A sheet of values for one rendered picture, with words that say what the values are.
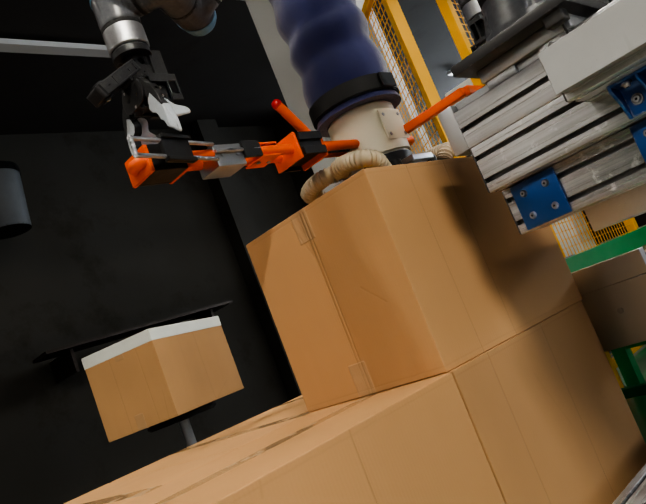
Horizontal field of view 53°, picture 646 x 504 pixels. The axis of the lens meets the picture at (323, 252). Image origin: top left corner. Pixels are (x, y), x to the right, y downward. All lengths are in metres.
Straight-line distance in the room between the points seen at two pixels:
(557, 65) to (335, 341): 0.67
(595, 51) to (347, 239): 0.55
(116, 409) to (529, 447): 2.17
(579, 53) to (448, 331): 0.52
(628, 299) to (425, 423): 0.78
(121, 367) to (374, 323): 1.97
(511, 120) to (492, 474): 0.61
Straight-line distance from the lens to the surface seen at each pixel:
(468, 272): 1.33
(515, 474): 1.27
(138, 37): 1.27
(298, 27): 1.64
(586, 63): 1.02
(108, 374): 3.13
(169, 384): 2.96
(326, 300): 1.33
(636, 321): 1.73
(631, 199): 1.26
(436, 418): 1.12
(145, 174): 1.16
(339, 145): 1.47
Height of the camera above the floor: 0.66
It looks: 8 degrees up
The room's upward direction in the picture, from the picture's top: 21 degrees counter-clockwise
